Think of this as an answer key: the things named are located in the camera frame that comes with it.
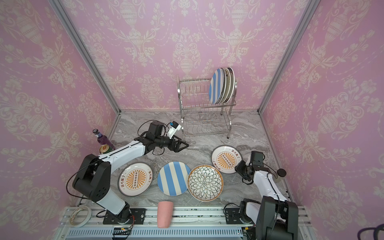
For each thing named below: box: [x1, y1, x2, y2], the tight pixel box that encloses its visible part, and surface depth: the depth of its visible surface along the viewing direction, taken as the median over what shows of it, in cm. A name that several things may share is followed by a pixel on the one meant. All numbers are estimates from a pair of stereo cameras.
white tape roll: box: [69, 205, 92, 228], surface depth 75 cm
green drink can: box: [99, 144, 113, 154], surface depth 89 cm
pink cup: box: [157, 201, 174, 228], surface depth 72 cm
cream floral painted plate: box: [222, 68, 231, 104], surface depth 78 cm
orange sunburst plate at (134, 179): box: [118, 162, 153, 197], surface depth 87 cm
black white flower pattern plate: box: [187, 164, 224, 202], surface depth 85 cm
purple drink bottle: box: [92, 128, 116, 151], surface depth 89 cm
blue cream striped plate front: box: [157, 161, 191, 197], surface depth 88 cm
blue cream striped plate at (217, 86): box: [208, 68, 227, 105], surface depth 83 cm
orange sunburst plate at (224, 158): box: [211, 145, 243, 175], surface depth 96 cm
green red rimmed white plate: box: [225, 67, 235, 103], surface depth 77 cm
